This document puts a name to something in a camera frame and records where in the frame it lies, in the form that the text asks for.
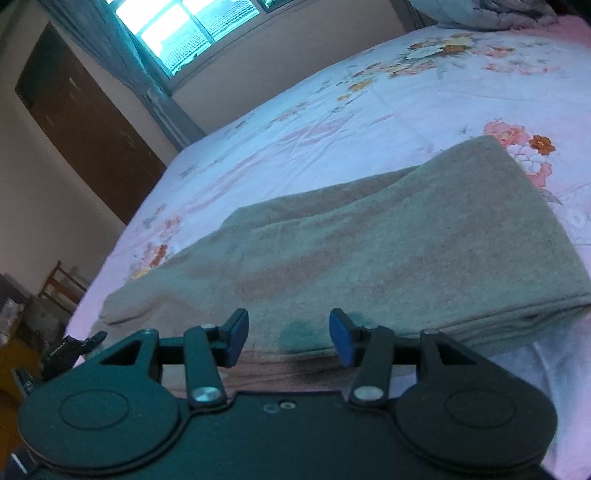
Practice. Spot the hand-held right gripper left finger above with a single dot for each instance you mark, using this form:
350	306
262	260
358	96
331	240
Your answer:
238	334

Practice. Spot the wooden chair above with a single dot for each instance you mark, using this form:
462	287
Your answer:
62	288

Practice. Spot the brown wooden door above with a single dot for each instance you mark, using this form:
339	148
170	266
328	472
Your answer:
83	120

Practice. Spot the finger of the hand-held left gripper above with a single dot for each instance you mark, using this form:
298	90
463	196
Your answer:
76	345

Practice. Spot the rolled lilac quilt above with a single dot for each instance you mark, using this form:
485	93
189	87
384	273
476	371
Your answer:
480	11

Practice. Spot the grey pants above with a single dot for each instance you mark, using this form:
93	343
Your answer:
369	240

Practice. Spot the grey curtain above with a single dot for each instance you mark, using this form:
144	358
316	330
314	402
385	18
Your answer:
138	69

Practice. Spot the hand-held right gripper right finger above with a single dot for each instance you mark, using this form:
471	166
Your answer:
341	337

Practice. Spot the bed with floral pink sheet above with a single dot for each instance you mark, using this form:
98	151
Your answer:
323	115

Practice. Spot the cluttered side cabinet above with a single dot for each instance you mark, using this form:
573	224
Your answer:
23	318

